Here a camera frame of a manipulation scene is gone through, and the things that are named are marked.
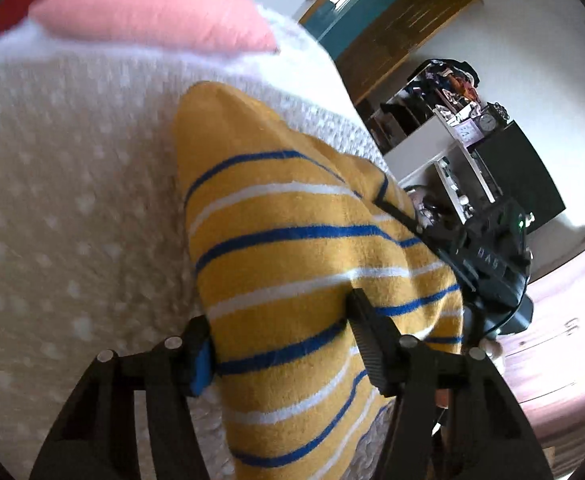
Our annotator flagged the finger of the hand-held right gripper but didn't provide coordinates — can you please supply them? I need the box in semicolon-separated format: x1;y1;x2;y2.
415;222;473;286

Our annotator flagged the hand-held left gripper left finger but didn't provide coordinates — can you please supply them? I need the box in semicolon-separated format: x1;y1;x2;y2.
29;314;219;480

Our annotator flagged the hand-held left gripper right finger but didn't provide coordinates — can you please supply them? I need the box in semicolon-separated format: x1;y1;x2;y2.
347;287;556;480

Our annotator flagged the yellow striped sweater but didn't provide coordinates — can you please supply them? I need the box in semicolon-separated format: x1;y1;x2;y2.
172;81;466;480

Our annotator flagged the black television screen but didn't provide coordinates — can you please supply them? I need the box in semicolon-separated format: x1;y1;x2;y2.
473;122;567;235

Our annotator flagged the white desk unit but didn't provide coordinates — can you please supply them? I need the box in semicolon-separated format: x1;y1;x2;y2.
383;110;506;226

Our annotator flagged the beige dotted bed cover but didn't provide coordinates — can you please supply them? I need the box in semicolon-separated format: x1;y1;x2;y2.
0;52;403;480

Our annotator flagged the wooden door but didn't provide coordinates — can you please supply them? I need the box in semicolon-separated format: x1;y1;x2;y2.
333;0;483;103

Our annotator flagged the teal door panel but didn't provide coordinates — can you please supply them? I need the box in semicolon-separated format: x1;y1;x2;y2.
300;0;426;58

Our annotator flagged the pink ribbed pillow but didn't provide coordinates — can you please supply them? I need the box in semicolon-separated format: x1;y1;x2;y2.
28;0;279;55

